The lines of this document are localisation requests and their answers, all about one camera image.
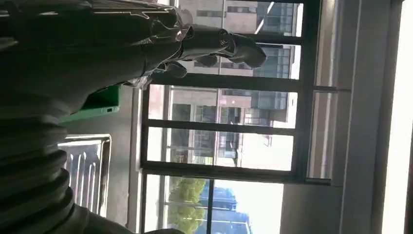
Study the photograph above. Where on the beige building outside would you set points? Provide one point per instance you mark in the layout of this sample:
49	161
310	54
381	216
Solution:
235	19

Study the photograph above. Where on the white electronic weighing scale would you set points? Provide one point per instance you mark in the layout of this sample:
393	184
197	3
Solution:
87	168

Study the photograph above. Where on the green tree outside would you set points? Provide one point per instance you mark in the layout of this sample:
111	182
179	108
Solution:
185	193

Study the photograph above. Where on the green plastic crate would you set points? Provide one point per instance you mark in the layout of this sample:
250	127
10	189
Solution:
100	105

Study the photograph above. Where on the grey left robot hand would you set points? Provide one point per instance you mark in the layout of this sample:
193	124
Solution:
80	48

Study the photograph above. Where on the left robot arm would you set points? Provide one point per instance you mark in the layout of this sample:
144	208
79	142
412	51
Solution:
29	181

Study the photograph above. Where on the black window frame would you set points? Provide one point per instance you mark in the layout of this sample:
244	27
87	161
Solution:
226	82

